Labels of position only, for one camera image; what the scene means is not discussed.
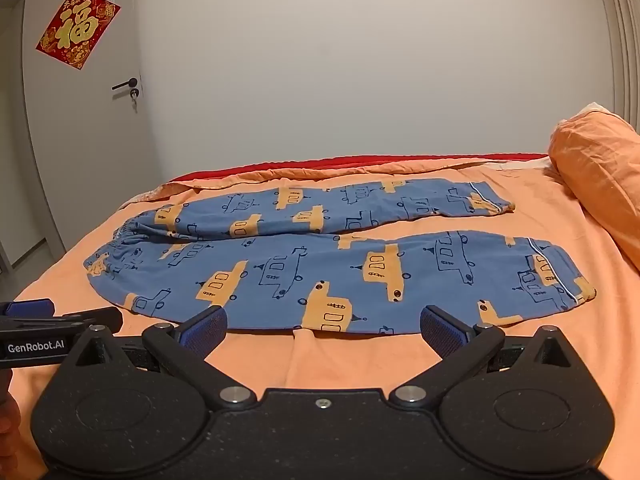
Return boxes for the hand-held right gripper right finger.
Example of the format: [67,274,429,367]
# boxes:
[389,305,576,409]

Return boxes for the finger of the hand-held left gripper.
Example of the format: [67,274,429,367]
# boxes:
[0,298,55,318]
[60,306,124,336]

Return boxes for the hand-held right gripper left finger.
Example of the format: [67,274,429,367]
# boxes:
[75,305,258,410]

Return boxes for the blue pants with orange print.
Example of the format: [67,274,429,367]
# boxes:
[84,178,597,336]

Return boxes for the orange bed sheet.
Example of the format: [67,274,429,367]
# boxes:
[0,157,640,480]

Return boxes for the grey door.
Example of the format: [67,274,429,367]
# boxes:
[0,0,167,281]

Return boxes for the orange pillow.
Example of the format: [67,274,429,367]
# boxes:
[548,102,640,266]

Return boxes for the pale curtain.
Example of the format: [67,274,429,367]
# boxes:
[594,0,640,127]

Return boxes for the red and gold wall poster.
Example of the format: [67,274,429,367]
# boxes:
[35,0,122,71]

